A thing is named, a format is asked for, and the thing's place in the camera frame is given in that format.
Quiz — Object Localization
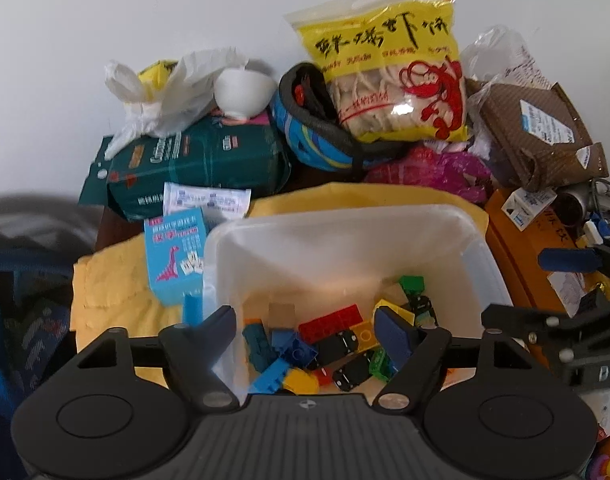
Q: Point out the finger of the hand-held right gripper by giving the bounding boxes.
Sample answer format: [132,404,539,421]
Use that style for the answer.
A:
[539,240,610,274]
[481,302,610,361]

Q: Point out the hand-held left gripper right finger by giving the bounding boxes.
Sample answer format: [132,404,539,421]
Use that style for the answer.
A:
[372,306,536,411]

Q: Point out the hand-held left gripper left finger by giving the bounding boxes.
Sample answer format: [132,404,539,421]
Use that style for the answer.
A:
[77,305,240,413]

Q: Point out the yellow toy brick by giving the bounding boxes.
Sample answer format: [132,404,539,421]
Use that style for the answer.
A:
[372,299,416,326]
[282,367,320,395]
[350,322,380,348]

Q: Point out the black toy car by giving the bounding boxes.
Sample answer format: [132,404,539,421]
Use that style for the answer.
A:
[407,295,438,328]

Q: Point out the brown wooden cube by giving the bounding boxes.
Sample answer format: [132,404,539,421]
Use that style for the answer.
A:
[380,282,406,306]
[268,302,296,331]

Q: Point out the dark teal toy brick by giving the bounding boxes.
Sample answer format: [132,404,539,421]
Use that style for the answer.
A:
[242,322,278,373]

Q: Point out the large red toy brick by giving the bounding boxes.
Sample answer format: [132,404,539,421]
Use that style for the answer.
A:
[299,304,364,345]

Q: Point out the light blue long brick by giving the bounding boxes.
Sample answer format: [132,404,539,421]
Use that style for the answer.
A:
[250,360,290,395]

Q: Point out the blue toy brick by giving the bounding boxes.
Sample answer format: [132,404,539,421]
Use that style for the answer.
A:
[271,329,320,368]

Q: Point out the white plastic bin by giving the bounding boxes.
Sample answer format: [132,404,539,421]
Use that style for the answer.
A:
[202,203,513,406]

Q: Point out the blue plastic piece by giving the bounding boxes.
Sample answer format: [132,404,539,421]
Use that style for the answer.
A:
[183,292,204,326]

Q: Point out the orange box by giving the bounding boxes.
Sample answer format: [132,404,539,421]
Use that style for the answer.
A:
[485,187,610,361]

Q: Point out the grey metal device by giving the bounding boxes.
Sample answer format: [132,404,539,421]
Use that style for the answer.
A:
[554,182,603,226]

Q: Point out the white labelled box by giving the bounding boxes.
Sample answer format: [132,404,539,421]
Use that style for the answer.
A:
[500,187,556,232]

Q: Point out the colourful plastic toy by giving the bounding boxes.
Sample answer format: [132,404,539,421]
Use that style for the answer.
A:
[587,435,610,480]

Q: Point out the blue dinosaur card box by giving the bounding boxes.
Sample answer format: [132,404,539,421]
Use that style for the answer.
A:
[144,208,208,307]

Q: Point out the yellow cloth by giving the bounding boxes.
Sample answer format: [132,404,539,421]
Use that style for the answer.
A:
[70,182,488,391]

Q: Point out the white sachet packet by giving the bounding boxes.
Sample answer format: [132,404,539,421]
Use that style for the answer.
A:
[162,181,252,221]

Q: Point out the brown parcel bag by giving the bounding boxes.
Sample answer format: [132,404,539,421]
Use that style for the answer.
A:
[467,80,608,192]

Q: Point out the pink plastic bag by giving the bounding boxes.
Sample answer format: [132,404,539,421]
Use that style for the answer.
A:
[364,144,492,203]

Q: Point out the dark green soft package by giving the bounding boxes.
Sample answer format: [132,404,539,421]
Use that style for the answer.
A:
[107,120,290,223]

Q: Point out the blue black helmet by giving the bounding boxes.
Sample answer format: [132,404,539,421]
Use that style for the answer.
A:
[271,61,408,171]

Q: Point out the dark blue mesh bag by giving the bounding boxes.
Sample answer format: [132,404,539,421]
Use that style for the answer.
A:
[0,195,100,480]

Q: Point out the clear plastic bag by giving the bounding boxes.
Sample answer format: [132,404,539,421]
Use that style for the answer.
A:
[460,25,556,91]

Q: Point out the white plastic bag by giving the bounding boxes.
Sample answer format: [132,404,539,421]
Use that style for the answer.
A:
[105,47,250,156]

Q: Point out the yellow noodle bag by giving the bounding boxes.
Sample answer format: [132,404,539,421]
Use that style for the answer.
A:
[285,0,470,143]

